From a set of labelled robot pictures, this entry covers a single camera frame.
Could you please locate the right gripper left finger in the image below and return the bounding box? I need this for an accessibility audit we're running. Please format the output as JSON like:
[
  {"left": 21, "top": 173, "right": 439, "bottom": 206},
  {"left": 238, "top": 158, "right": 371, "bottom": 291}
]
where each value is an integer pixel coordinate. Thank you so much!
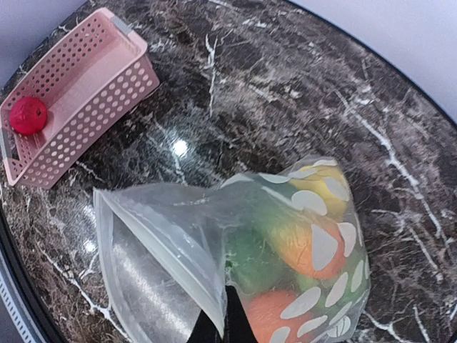
[{"left": 187, "top": 311, "right": 223, "bottom": 343}]

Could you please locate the black front rail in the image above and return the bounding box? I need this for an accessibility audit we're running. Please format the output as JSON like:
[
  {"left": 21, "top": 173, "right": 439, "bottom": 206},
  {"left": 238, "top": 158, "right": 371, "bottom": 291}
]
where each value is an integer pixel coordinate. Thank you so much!
[{"left": 1, "top": 214, "right": 66, "bottom": 342}]

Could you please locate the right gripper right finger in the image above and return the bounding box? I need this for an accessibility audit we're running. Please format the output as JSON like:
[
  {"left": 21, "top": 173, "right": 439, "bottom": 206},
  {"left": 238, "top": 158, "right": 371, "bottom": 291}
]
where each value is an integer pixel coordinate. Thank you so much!
[{"left": 224, "top": 286, "right": 257, "bottom": 343}]

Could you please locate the white slotted cable duct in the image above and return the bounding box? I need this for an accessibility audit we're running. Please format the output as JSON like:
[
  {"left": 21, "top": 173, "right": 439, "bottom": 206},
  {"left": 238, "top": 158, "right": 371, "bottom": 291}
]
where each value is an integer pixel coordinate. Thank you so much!
[{"left": 1, "top": 272, "right": 36, "bottom": 343}]

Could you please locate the orange green toy mango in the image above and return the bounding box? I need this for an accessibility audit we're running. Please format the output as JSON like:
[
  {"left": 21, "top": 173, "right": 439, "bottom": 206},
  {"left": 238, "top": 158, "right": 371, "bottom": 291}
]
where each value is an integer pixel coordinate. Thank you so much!
[{"left": 226, "top": 182, "right": 347, "bottom": 294}]

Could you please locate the red toy fruit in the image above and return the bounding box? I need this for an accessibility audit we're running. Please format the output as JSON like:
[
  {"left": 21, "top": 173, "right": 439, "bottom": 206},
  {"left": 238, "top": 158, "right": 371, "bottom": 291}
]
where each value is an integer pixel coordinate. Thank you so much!
[{"left": 9, "top": 97, "right": 48, "bottom": 136}]

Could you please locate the clear dotted zip bag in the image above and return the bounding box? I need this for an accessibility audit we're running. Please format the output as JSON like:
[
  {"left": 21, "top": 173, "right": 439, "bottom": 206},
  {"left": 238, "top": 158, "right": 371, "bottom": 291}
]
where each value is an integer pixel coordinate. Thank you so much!
[{"left": 94, "top": 157, "right": 371, "bottom": 342}]

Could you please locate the orange toy fruit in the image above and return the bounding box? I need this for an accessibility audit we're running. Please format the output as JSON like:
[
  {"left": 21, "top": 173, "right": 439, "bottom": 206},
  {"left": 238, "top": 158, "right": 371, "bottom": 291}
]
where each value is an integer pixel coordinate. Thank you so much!
[{"left": 245, "top": 287, "right": 321, "bottom": 342}]

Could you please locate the yellow toy lemon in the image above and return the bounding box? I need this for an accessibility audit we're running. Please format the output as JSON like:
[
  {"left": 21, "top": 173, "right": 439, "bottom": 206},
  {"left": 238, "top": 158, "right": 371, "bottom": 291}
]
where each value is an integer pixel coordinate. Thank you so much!
[{"left": 289, "top": 165, "right": 351, "bottom": 220}]

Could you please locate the pink plastic basket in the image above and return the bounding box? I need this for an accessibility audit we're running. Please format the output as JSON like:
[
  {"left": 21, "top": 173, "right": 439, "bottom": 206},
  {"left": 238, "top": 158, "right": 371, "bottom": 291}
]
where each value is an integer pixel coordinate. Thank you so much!
[{"left": 1, "top": 8, "right": 159, "bottom": 189}]

